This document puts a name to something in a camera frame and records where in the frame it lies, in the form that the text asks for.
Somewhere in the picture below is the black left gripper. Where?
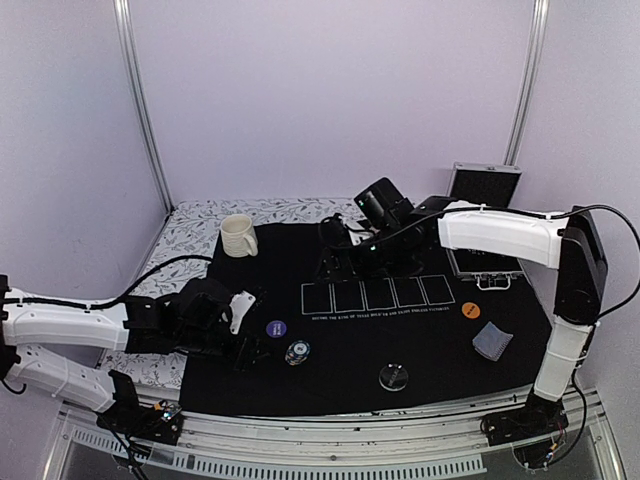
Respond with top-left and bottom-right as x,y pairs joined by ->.
176,324 -> 275,373

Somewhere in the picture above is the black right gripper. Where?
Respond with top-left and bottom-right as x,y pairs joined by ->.
311,224 -> 404,287

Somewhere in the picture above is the purple small blind button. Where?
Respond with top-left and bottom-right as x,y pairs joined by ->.
265,320 -> 287,338

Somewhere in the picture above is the stack of poker chips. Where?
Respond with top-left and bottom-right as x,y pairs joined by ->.
284,340 -> 311,366

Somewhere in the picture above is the orange big blind button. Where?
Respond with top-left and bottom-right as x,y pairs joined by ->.
461,302 -> 481,319

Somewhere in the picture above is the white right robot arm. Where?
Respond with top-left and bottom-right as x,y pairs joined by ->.
318,177 -> 639,436

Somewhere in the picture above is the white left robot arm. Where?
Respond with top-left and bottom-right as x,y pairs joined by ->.
1,276 -> 267,434

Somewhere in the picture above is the black poker mat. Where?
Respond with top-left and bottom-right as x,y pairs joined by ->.
180,223 -> 551,416

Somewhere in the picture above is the aluminium poker chip case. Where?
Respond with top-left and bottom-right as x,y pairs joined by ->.
447,162 -> 524,291

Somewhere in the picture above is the white ribbed ceramic mug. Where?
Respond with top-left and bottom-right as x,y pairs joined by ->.
220,214 -> 258,258

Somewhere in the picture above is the floral white tablecloth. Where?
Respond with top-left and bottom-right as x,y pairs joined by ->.
99,198 -> 363,390

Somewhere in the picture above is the black round dealer button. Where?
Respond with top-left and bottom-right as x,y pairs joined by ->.
378,363 -> 409,392

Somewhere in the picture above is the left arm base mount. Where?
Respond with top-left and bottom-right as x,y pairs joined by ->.
96,370 -> 184,446

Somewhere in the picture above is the aluminium front rail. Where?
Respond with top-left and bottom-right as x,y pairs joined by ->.
44,388 -> 630,479

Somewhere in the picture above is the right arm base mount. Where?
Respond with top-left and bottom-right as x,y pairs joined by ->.
480,390 -> 569,470

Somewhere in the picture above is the right aluminium frame post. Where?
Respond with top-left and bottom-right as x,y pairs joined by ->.
503,0 -> 550,167

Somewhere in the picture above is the aluminium frame post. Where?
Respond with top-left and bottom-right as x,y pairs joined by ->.
113,0 -> 175,215
503,0 -> 550,167

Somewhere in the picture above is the left aluminium frame post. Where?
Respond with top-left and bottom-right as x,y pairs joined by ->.
113,0 -> 175,215

